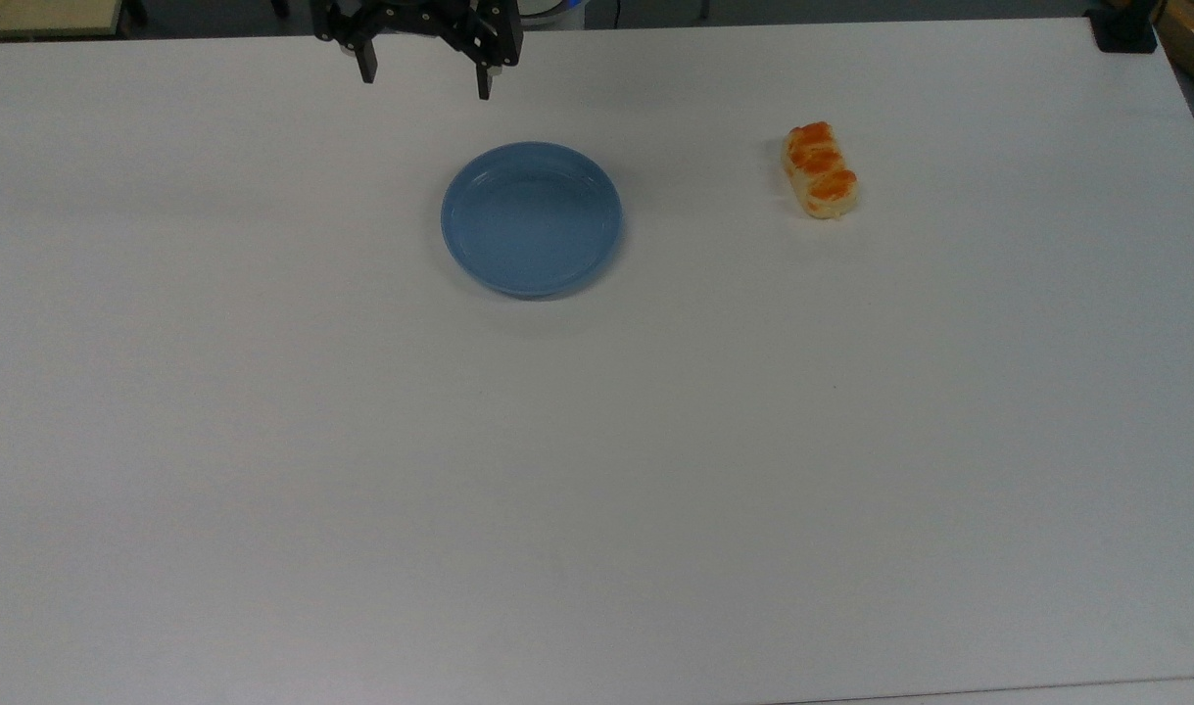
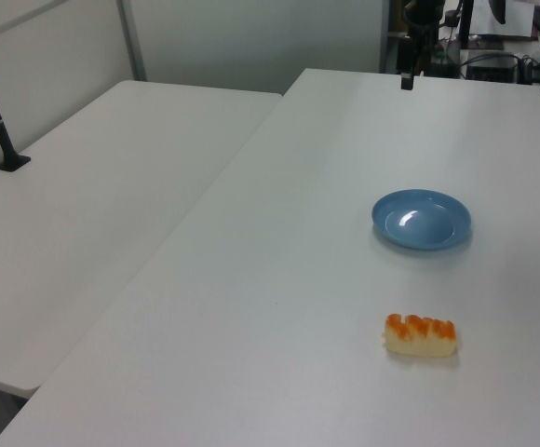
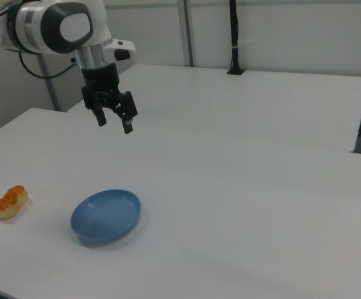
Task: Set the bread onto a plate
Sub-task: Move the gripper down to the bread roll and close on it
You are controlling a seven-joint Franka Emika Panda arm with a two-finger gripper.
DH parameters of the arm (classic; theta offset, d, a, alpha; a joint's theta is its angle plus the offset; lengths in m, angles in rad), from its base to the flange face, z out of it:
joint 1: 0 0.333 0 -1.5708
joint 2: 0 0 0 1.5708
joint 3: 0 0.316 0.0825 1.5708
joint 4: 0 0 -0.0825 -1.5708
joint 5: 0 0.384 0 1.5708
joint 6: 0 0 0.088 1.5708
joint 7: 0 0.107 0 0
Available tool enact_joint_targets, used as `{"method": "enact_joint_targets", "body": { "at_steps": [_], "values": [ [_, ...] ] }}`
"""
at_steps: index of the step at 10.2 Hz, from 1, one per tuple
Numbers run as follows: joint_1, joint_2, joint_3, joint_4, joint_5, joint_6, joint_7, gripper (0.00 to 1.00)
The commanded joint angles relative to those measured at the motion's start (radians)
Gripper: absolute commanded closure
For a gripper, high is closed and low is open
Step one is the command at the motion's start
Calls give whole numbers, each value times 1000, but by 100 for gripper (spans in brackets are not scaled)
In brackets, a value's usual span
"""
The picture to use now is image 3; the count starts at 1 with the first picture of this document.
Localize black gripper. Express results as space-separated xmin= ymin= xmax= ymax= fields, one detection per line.
xmin=80 ymin=62 xmax=138 ymax=135

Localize blue oval plate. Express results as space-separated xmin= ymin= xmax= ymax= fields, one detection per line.
xmin=70 ymin=189 xmax=142 ymax=243

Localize golden bread loaf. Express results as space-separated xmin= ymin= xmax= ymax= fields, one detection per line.
xmin=0 ymin=184 xmax=29 ymax=220

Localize white rear table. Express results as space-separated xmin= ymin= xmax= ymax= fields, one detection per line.
xmin=67 ymin=64 xmax=361 ymax=153

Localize grey metal frame post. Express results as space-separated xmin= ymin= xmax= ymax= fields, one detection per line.
xmin=36 ymin=53 xmax=62 ymax=112

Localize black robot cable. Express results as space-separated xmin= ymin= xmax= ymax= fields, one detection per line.
xmin=19 ymin=51 xmax=77 ymax=79

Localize grey metal wall post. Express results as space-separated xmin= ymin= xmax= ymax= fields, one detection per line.
xmin=177 ymin=0 xmax=197 ymax=67

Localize black camera stand pole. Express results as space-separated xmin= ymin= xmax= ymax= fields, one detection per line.
xmin=227 ymin=0 xmax=246 ymax=75

